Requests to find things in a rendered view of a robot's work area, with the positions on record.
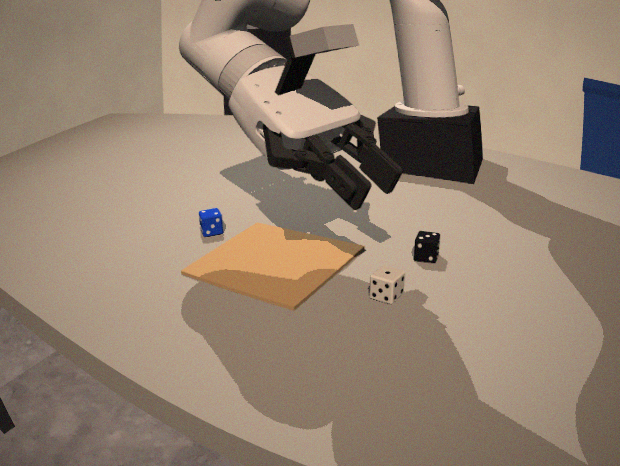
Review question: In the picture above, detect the blue die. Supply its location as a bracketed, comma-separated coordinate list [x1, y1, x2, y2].
[199, 208, 224, 237]

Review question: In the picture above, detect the tan square mat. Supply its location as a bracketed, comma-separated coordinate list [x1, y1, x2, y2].
[181, 223, 365, 311]

